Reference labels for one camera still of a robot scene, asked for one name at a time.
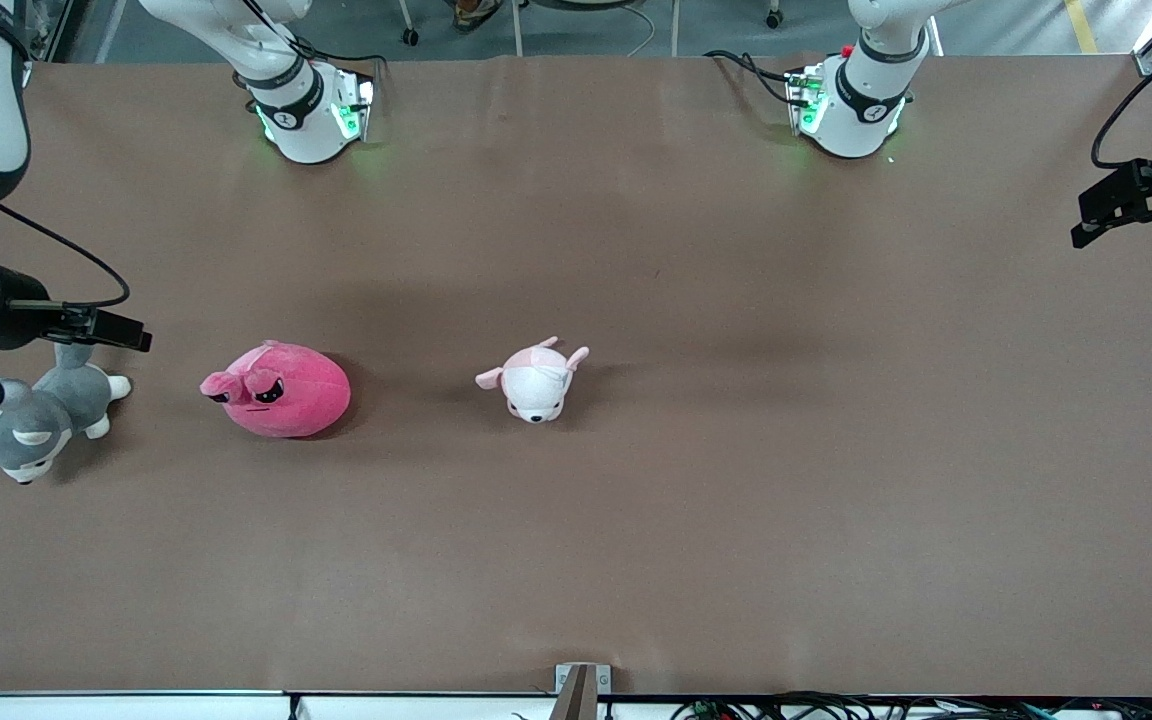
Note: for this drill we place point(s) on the white pink dog plush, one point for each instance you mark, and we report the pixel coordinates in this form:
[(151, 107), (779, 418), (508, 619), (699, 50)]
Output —
[(536, 385)]

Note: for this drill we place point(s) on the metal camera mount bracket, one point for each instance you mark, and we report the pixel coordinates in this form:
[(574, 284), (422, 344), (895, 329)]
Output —
[(581, 695)]

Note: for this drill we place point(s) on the white thin pole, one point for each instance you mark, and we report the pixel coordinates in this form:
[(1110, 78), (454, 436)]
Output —
[(676, 30), (517, 30)]

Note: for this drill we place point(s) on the brown shoe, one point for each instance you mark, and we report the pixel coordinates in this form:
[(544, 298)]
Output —
[(476, 12)]

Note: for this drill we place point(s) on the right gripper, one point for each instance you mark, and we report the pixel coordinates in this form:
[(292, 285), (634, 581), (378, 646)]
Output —
[(14, 305)]

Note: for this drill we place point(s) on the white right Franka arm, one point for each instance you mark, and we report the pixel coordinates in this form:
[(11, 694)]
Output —
[(301, 135)]

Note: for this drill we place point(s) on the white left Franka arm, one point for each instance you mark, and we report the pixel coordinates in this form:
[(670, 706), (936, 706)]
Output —
[(866, 120)]

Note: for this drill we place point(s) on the grey husky plush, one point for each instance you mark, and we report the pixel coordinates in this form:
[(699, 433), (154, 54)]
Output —
[(26, 440)]

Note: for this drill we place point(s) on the black chair caster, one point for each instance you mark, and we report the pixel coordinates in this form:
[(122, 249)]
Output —
[(774, 18), (410, 38)]

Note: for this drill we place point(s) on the round pink plush toy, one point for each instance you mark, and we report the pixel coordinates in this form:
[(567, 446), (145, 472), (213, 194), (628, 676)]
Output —
[(286, 400)]

